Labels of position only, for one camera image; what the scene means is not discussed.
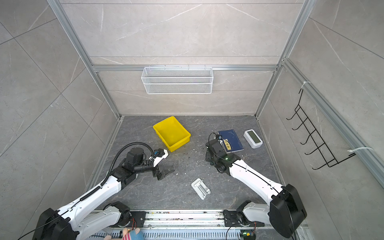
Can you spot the yellow plastic bin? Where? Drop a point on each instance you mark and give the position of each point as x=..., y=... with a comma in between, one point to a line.
x=172, y=133

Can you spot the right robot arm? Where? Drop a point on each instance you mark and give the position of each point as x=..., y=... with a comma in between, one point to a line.
x=283, y=208

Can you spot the white wire mesh basket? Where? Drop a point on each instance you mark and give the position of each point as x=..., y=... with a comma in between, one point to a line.
x=178, y=80

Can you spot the pink blue plush toy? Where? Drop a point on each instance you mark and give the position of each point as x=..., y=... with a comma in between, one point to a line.
x=135, y=234

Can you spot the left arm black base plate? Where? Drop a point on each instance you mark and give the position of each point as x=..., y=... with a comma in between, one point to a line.
x=135, y=219

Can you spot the black wire hook rack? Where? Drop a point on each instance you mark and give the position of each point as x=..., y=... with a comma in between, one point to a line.
x=314, y=136

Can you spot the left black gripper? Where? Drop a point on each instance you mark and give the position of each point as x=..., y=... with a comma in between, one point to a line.
x=161, y=174

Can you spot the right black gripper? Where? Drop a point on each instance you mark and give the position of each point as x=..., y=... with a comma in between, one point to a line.
x=208, y=157

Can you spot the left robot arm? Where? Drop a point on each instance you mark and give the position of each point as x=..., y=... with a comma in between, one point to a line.
x=51, y=226

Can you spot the aluminium rail frame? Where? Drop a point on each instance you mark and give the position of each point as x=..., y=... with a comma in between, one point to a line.
x=180, y=220

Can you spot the blue notebook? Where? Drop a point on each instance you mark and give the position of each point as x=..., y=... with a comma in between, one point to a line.
x=231, y=141

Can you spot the white digital clock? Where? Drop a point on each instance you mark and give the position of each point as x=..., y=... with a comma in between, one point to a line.
x=253, y=139

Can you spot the white plastic bracket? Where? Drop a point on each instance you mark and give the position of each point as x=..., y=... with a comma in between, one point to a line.
x=200, y=188

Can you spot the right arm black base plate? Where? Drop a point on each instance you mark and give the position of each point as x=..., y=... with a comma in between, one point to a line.
x=238, y=219

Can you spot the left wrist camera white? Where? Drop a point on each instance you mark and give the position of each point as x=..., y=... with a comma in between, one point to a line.
x=160, y=153

